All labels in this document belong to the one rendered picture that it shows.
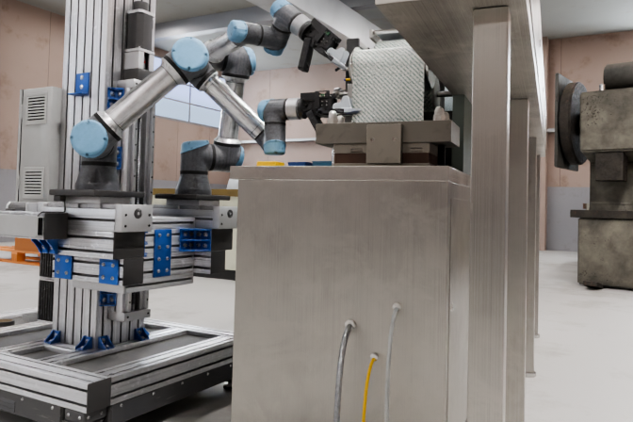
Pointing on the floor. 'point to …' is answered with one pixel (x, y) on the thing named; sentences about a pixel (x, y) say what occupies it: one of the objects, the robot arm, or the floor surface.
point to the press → (600, 171)
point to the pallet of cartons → (22, 251)
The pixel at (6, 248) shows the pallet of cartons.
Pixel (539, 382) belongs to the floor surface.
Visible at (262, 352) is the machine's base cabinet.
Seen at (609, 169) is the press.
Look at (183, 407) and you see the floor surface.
